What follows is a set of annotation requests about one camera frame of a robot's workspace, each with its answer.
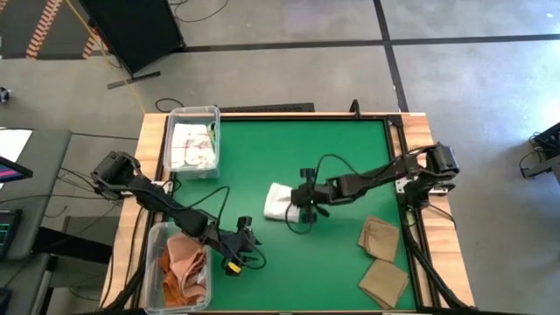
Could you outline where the computer monitor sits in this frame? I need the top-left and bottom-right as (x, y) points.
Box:
(0, 155), (34, 185)

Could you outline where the tan towel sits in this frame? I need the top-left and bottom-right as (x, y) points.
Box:
(358, 258), (410, 311)
(357, 214), (401, 263)

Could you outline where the green table mat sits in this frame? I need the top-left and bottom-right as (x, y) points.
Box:
(168, 118), (417, 312)

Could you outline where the pink towel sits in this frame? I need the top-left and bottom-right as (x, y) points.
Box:
(167, 233), (207, 303)

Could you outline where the black cable bundle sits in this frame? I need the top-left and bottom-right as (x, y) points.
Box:
(404, 209), (476, 314)
(102, 257), (148, 315)

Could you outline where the black floor cable loop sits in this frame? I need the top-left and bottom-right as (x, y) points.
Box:
(154, 96), (186, 114)

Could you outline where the yellow floor cable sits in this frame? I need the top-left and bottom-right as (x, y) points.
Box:
(64, 0), (148, 114)

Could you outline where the black keyboard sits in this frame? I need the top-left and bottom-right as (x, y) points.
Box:
(0, 208), (23, 260)

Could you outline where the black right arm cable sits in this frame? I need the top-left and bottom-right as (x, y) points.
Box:
(284, 152), (367, 235)

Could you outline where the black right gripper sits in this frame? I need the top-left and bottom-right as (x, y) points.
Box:
(290, 168), (334, 224)

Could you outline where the black long strip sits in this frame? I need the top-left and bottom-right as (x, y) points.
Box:
(218, 102), (316, 114)

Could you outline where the black equipment cart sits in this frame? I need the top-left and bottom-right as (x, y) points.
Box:
(518, 121), (560, 185)

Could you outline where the white towel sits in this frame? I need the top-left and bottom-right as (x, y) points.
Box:
(169, 122), (218, 170)
(262, 182), (303, 223)

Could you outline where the grey office desk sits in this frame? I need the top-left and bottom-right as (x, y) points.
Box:
(0, 126), (74, 263)

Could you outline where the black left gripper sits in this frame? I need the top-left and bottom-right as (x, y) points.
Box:
(218, 216), (263, 276)

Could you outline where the clear plastic bin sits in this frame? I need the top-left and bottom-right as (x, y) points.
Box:
(163, 105), (221, 180)
(143, 220), (214, 315)

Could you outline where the orange towel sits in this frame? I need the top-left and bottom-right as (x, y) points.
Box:
(157, 248), (207, 308)

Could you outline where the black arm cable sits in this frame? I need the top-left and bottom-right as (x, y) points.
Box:
(284, 152), (367, 235)
(171, 185), (231, 228)

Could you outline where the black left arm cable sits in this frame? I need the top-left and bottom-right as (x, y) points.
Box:
(171, 185), (231, 228)

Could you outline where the black partition panel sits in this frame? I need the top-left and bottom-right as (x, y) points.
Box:
(77, 0), (187, 91)

